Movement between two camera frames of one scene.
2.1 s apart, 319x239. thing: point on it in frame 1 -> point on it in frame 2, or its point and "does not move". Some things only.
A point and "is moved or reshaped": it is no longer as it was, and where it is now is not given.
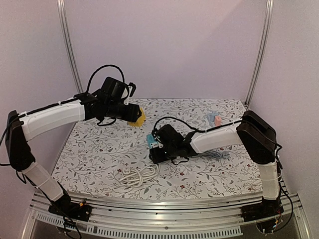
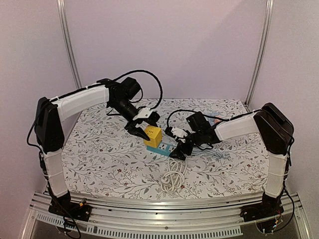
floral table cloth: [96, 159] does not move
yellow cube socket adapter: [140, 121] is moved or reshaped
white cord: [136, 177] -> [172, 180]
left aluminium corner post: [65, 29] does not move
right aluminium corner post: [269, 13] does not move
